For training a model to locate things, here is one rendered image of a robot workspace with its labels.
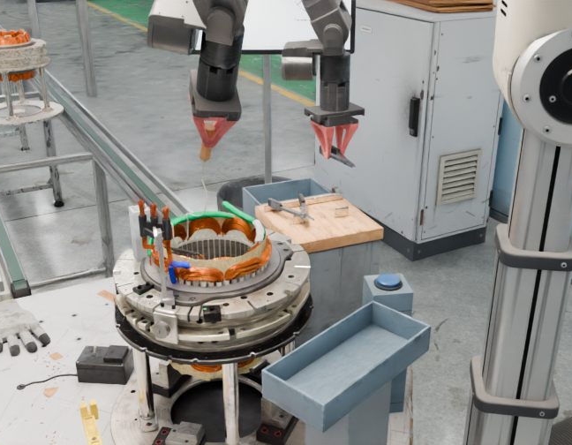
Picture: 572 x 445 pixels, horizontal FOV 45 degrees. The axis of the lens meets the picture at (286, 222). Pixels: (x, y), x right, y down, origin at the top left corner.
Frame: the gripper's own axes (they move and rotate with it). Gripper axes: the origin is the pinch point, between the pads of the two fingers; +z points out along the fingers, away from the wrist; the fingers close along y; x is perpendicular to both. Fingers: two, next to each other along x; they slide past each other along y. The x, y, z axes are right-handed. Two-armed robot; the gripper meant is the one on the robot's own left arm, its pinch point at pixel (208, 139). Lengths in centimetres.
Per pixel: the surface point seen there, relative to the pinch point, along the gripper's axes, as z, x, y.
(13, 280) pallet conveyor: 78, -38, -38
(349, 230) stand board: 23.7, 29.7, -3.1
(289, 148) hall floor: 252, 118, -305
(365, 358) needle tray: 15.1, 21.3, 31.2
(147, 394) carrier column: 40.4, -8.5, 19.8
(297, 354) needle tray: 12.7, 10.5, 31.5
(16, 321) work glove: 64, -34, -14
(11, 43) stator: 102, -52, -186
